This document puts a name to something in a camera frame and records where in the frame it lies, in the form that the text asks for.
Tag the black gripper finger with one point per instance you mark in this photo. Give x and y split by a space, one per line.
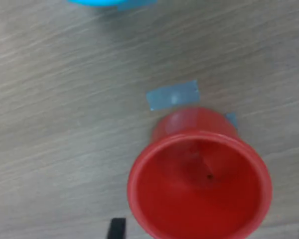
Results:
117 229

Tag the red plastic cup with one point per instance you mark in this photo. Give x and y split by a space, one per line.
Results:
189 199

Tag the blue plastic cup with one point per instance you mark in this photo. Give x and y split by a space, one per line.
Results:
94 2

